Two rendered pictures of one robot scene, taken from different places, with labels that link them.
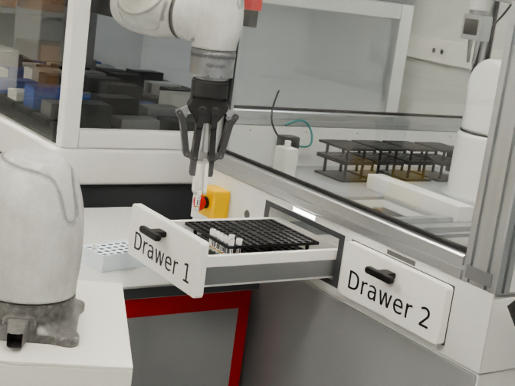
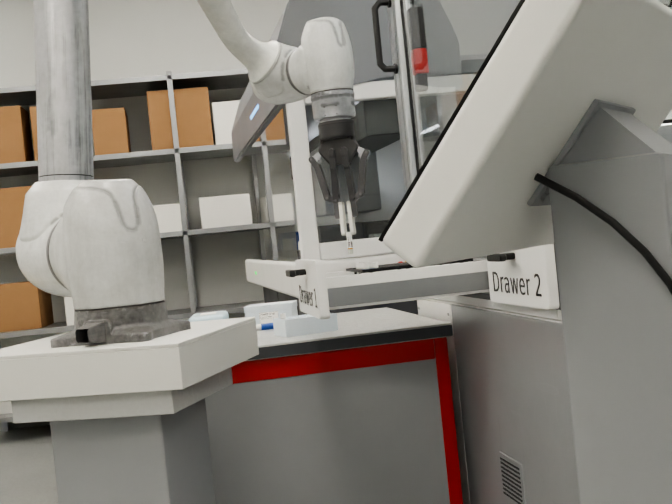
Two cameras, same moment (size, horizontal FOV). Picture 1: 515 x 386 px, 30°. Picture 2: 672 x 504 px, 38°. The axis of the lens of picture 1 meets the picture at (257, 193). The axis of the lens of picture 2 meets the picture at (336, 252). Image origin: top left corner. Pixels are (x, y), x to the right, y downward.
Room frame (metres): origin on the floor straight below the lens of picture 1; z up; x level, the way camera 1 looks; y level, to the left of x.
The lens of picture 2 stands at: (0.08, -0.71, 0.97)
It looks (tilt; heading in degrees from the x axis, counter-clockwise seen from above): 1 degrees down; 25
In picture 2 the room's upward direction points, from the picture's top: 6 degrees counter-clockwise
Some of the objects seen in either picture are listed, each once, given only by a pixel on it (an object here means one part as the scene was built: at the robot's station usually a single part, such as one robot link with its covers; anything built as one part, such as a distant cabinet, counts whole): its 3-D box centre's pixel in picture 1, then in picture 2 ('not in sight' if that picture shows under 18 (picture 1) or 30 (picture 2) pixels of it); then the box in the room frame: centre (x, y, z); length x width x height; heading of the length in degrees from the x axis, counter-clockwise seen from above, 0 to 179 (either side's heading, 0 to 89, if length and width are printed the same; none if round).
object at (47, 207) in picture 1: (27, 220); (110, 241); (1.45, 0.35, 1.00); 0.18 x 0.16 x 0.22; 63
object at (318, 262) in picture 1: (253, 248); (413, 280); (1.95, -0.01, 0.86); 0.40 x 0.26 x 0.06; 125
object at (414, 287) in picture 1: (391, 289); (519, 273); (1.75, -0.28, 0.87); 0.29 x 0.02 x 0.11; 35
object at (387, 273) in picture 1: (384, 274); (502, 256); (1.74, -0.26, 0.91); 0.07 x 0.04 x 0.01; 35
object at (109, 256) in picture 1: (113, 255); (305, 324); (2.04, 0.30, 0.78); 0.12 x 0.08 x 0.04; 137
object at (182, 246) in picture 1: (165, 248); (311, 287); (1.83, 0.17, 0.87); 0.29 x 0.02 x 0.11; 35
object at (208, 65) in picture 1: (211, 64); (333, 107); (1.93, 0.12, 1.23); 0.09 x 0.09 x 0.06
